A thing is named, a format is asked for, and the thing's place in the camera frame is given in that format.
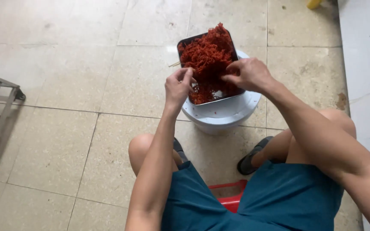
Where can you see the person's left hand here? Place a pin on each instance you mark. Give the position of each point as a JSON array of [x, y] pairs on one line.
[[177, 88]]

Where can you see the person's right hand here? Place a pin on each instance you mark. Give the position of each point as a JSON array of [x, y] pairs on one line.
[[251, 74]]

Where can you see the heap of red shredded food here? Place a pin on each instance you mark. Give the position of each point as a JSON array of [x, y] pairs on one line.
[[208, 61]]

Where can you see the wooden stick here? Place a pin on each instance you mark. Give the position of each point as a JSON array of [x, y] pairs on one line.
[[174, 64]]

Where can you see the square metal tray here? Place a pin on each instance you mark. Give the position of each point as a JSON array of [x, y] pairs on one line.
[[218, 96]]

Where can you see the white plastic bucket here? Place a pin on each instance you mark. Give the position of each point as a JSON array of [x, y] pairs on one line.
[[223, 114]]

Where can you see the dark grey sandal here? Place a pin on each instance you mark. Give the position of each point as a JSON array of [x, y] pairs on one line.
[[251, 157], [179, 150]]

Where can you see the person's left leg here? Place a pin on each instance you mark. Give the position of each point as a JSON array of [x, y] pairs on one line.
[[143, 152]]

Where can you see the person's leg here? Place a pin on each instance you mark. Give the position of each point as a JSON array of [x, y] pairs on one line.
[[303, 141], [143, 152]]

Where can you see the person's right leg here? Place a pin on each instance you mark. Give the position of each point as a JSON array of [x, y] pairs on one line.
[[303, 141]]

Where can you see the yellow object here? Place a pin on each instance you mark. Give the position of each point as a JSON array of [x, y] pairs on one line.
[[313, 3]]

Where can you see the red plastic stool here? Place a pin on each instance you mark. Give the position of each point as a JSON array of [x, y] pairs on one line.
[[230, 195]]

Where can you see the teal shorts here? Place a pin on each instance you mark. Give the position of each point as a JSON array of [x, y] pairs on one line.
[[252, 205]]

